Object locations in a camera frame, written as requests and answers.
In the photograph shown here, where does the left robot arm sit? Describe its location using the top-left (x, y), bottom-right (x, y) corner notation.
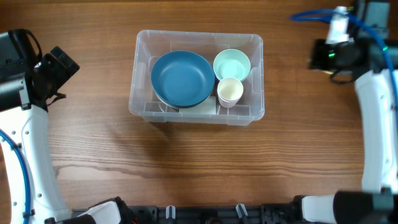
top-left (1, 29), bottom-right (139, 223)

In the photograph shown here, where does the clear plastic storage container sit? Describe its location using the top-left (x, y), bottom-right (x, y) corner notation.
top-left (128, 30), bottom-right (266, 126)

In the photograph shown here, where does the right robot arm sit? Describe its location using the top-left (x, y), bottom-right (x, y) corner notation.
top-left (286, 1), bottom-right (397, 223)

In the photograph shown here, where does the pink cup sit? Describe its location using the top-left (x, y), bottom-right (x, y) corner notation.
top-left (218, 96), bottom-right (240, 108)

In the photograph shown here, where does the dark blue bowl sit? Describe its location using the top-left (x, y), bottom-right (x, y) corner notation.
top-left (150, 50), bottom-right (215, 91)
top-left (154, 90), bottom-right (213, 108)

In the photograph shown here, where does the cream large bowl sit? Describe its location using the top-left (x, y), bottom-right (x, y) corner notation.
top-left (154, 93), bottom-right (215, 110)

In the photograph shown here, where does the left blue cable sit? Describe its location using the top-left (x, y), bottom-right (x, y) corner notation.
top-left (0, 129), bottom-right (32, 224)

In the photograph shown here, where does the mint green small bowl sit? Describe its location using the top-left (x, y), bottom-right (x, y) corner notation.
top-left (213, 49), bottom-right (251, 82)

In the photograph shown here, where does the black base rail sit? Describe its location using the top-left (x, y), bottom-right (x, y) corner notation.
top-left (129, 203), bottom-right (307, 224)

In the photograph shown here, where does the cream cup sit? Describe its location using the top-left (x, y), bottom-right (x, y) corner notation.
top-left (217, 77), bottom-right (244, 101)

